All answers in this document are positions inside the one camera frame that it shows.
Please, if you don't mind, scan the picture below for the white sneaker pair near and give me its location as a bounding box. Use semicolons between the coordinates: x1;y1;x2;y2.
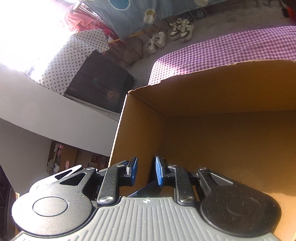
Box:
145;31;167;54

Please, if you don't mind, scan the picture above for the purple checkered tablecloth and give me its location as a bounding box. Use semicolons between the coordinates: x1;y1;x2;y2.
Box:
148;26;295;85

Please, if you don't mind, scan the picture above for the dark cabinet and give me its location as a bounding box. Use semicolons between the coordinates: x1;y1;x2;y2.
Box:
65;50;134;113

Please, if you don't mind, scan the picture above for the white green sneaker pair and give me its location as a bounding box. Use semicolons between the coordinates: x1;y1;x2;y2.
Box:
170;18;194;42

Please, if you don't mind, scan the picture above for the brown cardboard box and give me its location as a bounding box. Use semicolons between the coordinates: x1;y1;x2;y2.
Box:
110;60;295;240

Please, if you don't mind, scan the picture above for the pink hanging garment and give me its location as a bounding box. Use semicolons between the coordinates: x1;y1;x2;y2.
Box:
65;5;118;40

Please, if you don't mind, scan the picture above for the polka dot cloth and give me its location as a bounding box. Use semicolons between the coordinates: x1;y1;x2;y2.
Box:
30;29;110;95

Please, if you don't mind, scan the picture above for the blue patterned blanket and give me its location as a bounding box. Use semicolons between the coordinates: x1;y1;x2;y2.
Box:
84;1;222;38

